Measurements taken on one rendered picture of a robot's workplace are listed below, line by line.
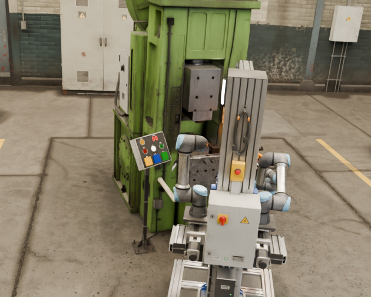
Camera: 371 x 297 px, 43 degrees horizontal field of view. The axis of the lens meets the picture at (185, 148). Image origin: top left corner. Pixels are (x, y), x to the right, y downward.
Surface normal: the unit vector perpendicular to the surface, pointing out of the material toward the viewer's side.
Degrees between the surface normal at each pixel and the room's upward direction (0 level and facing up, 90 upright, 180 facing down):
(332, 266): 0
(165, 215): 90
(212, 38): 90
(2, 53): 90
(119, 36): 90
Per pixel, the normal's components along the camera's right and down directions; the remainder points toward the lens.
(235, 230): -0.09, 0.36
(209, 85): 0.36, 0.37
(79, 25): 0.14, 0.38
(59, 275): 0.07, -0.93
